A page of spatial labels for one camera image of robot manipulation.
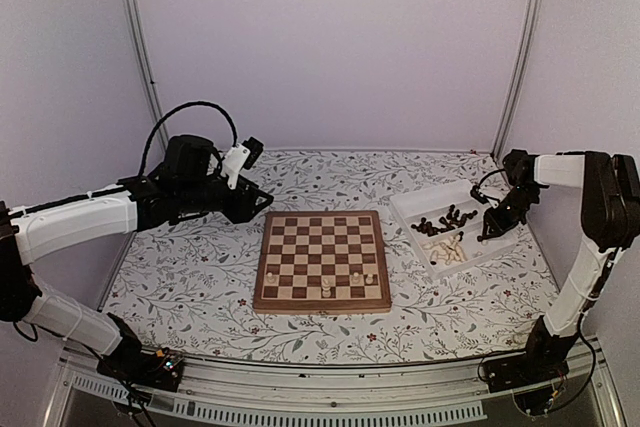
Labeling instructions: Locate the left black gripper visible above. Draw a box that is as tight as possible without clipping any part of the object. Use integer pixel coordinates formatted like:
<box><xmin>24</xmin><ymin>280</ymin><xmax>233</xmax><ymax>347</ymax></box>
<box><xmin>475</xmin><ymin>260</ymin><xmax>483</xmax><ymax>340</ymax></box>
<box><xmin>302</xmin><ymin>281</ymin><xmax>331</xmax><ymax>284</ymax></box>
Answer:
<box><xmin>178</xmin><ymin>175</ymin><xmax>274</xmax><ymax>224</ymax></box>

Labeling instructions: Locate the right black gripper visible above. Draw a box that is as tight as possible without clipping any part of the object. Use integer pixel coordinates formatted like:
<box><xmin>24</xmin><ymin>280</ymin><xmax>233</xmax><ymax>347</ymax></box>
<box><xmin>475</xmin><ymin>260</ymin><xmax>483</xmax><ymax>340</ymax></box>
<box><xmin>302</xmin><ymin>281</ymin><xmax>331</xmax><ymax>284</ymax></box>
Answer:
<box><xmin>482</xmin><ymin>187</ymin><xmax>540</xmax><ymax>239</ymax></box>

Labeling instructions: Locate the wooden chess board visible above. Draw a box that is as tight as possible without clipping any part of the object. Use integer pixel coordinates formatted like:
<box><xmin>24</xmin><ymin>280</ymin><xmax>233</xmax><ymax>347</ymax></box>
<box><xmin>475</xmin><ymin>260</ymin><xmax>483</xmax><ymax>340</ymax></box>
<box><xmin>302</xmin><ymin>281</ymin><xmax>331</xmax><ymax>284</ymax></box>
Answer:
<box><xmin>253</xmin><ymin>210</ymin><xmax>392</xmax><ymax>315</ymax></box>

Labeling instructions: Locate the white chess king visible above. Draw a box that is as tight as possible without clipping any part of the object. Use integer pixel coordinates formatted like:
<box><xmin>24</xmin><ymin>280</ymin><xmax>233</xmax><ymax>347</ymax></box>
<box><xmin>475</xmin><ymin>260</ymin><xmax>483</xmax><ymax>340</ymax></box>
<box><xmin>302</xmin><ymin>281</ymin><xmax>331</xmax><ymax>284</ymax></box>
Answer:
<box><xmin>321</xmin><ymin>277</ymin><xmax>332</xmax><ymax>298</ymax></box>

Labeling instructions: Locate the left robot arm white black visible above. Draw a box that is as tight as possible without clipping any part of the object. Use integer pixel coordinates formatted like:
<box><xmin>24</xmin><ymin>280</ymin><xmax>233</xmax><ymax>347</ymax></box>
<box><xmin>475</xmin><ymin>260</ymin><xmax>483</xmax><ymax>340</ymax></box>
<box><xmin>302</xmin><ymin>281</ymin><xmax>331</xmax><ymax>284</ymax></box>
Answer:
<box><xmin>1</xmin><ymin>135</ymin><xmax>273</xmax><ymax>381</ymax></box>

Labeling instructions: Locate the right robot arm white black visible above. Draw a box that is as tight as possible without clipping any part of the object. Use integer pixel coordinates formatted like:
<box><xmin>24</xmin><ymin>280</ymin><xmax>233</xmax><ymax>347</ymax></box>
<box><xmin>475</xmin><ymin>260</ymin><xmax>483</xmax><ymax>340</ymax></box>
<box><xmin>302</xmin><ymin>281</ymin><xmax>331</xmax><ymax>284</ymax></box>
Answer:
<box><xmin>478</xmin><ymin>149</ymin><xmax>639</xmax><ymax>383</ymax></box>

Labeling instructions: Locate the pile of dark chess pieces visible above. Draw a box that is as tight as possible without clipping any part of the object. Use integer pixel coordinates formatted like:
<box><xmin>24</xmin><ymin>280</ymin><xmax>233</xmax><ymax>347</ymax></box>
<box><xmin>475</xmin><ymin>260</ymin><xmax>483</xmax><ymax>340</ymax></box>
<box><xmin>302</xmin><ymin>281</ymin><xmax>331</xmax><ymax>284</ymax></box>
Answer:
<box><xmin>410</xmin><ymin>204</ymin><xmax>478</xmax><ymax>237</ymax></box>

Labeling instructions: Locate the pile of white chess pieces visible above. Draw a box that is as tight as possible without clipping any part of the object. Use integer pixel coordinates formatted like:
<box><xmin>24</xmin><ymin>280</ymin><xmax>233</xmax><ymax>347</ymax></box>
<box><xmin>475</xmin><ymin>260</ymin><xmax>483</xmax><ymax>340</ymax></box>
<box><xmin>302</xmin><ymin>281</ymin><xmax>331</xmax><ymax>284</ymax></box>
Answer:
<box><xmin>422</xmin><ymin>231</ymin><xmax>468</xmax><ymax>266</ymax></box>

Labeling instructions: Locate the white divided tray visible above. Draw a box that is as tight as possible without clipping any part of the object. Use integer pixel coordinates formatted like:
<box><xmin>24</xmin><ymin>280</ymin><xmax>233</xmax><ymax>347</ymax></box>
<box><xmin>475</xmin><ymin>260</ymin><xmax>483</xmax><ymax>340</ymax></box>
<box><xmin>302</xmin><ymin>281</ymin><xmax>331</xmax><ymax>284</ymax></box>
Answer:
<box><xmin>390</xmin><ymin>180</ymin><xmax>517</xmax><ymax>279</ymax></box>

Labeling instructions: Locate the floral table mat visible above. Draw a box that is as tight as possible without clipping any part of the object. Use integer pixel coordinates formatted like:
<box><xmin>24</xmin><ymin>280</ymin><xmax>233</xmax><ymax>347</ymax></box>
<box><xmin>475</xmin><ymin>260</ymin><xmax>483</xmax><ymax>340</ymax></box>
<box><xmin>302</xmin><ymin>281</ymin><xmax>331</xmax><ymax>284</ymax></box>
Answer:
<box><xmin>102</xmin><ymin>149</ymin><xmax>566</xmax><ymax>366</ymax></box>

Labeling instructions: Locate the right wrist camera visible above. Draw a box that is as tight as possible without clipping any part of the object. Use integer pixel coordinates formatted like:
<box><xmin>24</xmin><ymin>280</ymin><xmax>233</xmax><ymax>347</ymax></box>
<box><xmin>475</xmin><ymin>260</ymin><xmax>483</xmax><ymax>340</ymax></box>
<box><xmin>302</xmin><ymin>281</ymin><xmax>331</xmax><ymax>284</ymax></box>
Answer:
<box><xmin>470</xmin><ymin>185</ymin><xmax>489</xmax><ymax>204</ymax></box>

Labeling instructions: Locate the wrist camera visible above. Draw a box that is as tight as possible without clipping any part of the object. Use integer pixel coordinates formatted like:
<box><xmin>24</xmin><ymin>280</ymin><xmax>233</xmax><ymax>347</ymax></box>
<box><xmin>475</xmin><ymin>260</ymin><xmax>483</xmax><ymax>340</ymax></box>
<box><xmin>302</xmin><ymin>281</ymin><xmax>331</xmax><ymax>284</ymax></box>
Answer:
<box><xmin>470</xmin><ymin>185</ymin><xmax>489</xmax><ymax>204</ymax></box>
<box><xmin>221</xmin><ymin>137</ymin><xmax>264</xmax><ymax>190</ymax></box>

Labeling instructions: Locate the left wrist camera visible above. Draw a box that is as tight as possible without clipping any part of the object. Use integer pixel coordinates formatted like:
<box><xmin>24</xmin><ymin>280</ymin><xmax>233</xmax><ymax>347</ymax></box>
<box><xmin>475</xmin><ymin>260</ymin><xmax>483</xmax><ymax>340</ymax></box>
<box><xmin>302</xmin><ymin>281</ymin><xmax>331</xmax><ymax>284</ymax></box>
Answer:
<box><xmin>221</xmin><ymin>137</ymin><xmax>264</xmax><ymax>190</ymax></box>

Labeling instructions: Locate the right wrist cable loop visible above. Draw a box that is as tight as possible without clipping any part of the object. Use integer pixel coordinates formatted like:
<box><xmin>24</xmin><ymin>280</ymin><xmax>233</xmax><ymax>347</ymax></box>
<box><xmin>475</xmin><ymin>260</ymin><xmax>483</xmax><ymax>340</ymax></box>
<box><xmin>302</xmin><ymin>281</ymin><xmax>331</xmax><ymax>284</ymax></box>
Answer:
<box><xmin>477</xmin><ymin>168</ymin><xmax>511</xmax><ymax>208</ymax></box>

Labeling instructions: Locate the wrist cable loop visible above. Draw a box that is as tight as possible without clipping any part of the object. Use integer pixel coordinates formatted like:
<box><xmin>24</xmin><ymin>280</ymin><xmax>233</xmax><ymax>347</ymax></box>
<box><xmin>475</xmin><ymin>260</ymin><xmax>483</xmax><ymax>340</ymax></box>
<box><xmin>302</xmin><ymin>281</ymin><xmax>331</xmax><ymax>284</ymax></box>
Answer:
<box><xmin>142</xmin><ymin>101</ymin><xmax>239</xmax><ymax>178</ymax></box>
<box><xmin>477</xmin><ymin>168</ymin><xmax>511</xmax><ymax>208</ymax></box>

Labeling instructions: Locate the left wrist cable loop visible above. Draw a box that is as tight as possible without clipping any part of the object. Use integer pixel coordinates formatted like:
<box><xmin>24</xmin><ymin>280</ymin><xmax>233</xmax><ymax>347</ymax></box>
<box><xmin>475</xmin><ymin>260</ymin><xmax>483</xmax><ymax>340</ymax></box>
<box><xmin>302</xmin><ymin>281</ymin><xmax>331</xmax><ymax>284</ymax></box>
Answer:
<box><xmin>142</xmin><ymin>101</ymin><xmax>239</xmax><ymax>178</ymax></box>

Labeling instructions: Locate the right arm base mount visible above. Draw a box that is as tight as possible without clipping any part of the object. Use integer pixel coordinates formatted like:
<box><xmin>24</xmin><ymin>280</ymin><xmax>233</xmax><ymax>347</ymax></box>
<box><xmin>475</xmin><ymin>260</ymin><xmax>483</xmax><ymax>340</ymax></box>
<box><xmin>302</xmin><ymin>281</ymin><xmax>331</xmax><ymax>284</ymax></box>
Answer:
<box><xmin>477</xmin><ymin>349</ymin><xmax>569</xmax><ymax>416</ymax></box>

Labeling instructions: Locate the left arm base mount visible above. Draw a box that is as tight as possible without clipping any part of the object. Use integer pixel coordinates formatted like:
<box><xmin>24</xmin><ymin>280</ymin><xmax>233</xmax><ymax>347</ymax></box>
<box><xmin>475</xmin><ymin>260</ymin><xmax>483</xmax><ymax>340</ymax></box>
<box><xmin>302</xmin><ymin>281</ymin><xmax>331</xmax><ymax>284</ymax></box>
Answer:
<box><xmin>97</xmin><ymin>342</ymin><xmax>184</xmax><ymax>392</ymax></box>

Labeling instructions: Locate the front aluminium rail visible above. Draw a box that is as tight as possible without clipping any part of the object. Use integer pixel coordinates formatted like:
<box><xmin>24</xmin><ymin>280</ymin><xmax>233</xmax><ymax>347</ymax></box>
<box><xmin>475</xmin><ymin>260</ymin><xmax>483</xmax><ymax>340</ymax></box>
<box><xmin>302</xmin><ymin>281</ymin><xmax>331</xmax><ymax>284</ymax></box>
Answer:
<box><xmin>43</xmin><ymin>340</ymin><xmax>627</xmax><ymax>426</ymax></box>

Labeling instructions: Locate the right aluminium frame post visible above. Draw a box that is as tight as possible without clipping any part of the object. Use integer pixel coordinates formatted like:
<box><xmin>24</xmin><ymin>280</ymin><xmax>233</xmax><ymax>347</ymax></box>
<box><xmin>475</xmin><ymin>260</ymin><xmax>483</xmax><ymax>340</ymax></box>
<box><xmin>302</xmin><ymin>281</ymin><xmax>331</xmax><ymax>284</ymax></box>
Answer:
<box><xmin>491</xmin><ymin>0</ymin><xmax>542</xmax><ymax>161</ymax></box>

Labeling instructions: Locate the aluminium frame post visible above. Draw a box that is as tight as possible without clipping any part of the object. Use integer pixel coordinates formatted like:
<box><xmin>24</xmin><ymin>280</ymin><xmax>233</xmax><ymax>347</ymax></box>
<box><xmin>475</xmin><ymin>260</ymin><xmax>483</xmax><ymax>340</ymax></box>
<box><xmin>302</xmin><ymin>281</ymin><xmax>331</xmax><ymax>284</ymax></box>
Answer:
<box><xmin>491</xmin><ymin>0</ymin><xmax>542</xmax><ymax>161</ymax></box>
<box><xmin>122</xmin><ymin>0</ymin><xmax>163</xmax><ymax>123</ymax></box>

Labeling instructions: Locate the left aluminium frame post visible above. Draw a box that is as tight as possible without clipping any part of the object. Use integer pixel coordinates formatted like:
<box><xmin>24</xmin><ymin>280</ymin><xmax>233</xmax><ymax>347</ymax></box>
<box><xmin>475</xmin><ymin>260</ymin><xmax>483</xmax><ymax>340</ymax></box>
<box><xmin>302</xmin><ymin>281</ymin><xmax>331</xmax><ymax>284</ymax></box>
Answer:
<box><xmin>122</xmin><ymin>0</ymin><xmax>163</xmax><ymax>123</ymax></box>

